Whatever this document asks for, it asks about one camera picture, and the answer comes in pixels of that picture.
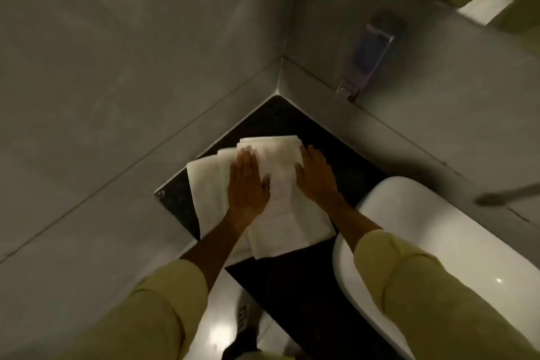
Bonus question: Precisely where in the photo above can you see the wall soap dispenser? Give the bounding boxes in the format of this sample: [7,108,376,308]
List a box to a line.
[335,9,409,102]

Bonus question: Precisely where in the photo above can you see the white ceramic sink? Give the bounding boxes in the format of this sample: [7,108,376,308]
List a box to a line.
[332,175,540,360]

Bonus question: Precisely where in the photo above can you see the person's left hand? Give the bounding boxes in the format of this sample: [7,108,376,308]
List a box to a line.
[227,147,271,226]

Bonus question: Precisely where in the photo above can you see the person's right hand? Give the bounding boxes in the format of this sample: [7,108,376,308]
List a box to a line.
[294,144,343,212]

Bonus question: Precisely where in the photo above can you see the person's right forearm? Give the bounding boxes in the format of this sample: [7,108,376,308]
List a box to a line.
[328,198,540,360]

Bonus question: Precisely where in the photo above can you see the white shoe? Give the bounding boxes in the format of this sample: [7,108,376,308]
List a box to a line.
[234,287,266,332]

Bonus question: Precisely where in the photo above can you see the person's left forearm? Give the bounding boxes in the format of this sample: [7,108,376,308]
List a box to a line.
[55,211,255,360]

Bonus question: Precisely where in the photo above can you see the chrome wall faucet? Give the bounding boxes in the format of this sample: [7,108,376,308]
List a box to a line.
[474,183,540,208]

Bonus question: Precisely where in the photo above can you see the black trousers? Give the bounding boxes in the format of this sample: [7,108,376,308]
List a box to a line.
[220,325,259,360]

